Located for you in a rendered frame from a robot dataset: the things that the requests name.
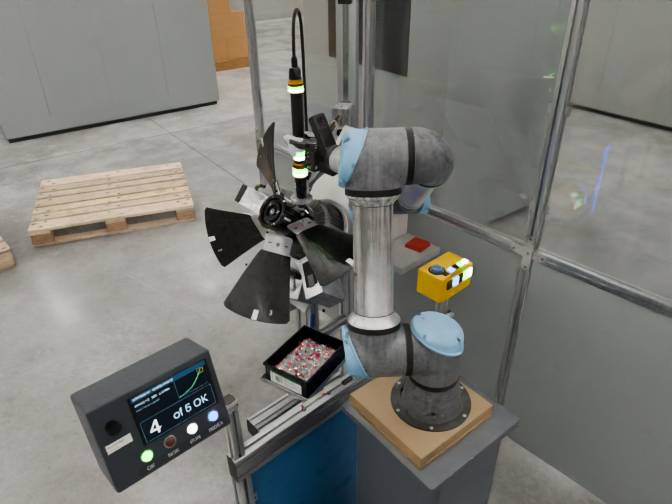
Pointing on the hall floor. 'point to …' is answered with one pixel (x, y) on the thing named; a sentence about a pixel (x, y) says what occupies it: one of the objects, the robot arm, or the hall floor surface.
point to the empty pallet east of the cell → (110, 202)
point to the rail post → (243, 493)
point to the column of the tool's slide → (348, 55)
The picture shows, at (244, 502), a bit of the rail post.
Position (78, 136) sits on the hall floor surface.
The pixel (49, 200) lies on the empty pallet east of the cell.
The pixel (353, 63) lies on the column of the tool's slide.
